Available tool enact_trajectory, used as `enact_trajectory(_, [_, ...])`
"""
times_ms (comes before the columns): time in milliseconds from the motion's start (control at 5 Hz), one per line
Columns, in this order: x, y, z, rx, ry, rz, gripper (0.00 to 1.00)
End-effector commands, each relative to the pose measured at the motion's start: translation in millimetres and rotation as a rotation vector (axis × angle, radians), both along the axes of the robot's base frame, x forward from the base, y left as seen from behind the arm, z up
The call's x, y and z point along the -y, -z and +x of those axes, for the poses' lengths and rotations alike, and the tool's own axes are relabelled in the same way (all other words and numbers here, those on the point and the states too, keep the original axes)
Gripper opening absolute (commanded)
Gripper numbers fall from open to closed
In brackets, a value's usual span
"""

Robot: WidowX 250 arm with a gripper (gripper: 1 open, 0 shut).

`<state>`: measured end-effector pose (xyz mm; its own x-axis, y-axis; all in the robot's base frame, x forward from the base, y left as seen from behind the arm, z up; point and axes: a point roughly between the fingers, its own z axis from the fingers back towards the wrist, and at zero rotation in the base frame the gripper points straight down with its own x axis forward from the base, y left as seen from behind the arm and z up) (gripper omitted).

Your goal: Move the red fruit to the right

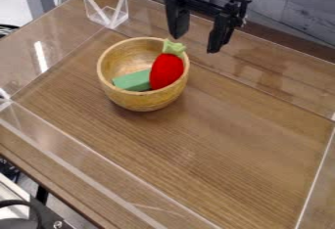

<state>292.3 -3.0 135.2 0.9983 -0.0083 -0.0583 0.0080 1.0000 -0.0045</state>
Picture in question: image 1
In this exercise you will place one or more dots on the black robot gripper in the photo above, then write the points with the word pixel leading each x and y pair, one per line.
pixel 227 11

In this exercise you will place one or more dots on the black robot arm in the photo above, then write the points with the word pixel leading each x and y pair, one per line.
pixel 226 12

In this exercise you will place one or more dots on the light wooden bowl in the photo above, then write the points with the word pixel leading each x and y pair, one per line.
pixel 128 56

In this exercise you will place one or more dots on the clear acrylic tray enclosure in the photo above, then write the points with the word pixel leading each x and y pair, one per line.
pixel 238 156

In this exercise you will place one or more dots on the red plush strawberry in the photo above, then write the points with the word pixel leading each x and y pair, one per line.
pixel 168 66

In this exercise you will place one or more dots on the green rectangular block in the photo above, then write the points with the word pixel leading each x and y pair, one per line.
pixel 135 81

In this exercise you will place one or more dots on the black bracket with cable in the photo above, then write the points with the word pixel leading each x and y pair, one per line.
pixel 40 219

